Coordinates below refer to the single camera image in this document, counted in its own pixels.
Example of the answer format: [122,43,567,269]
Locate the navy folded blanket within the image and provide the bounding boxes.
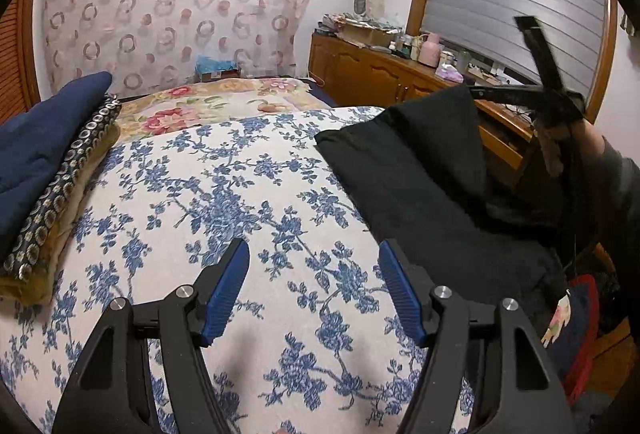
[0,72,114,260]

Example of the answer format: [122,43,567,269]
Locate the cream red-flower blanket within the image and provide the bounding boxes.
[117,77,322,143]

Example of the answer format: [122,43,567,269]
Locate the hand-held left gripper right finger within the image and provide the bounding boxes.
[378,239,573,434]

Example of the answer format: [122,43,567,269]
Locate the blue floral bed sheet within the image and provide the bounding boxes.
[0,107,477,434]

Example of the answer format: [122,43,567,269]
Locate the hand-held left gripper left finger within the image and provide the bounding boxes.
[52,238,251,434]

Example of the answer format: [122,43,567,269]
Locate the pink thermos jug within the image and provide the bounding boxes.
[417,33,440,66]

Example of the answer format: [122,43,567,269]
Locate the person's right hand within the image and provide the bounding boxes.
[536,114,607,180]

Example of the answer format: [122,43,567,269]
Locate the cardboard box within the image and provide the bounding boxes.
[337,22,397,48]

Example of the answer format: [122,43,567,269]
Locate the wooden louvre door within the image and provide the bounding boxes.
[0,0,42,125]

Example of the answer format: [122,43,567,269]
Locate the mustard folded quilt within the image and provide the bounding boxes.
[0,124,122,306]

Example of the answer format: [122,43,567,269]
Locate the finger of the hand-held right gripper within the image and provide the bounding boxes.
[467,84,547,109]

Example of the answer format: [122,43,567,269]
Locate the person's right forearm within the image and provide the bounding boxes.
[567,134,640,330]

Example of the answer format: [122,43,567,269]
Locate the purple tissue pack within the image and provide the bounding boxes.
[435,64,465,83]

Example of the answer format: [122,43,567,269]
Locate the black printed t-shirt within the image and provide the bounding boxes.
[315,87,568,317]

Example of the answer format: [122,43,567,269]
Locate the dark ring-patterned quilt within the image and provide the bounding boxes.
[2,95,122,282]

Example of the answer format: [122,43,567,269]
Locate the wooden cabinet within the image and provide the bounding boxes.
[307,30,551,195]

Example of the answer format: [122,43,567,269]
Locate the blue tissue box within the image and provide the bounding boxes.
[194,54,241,83]

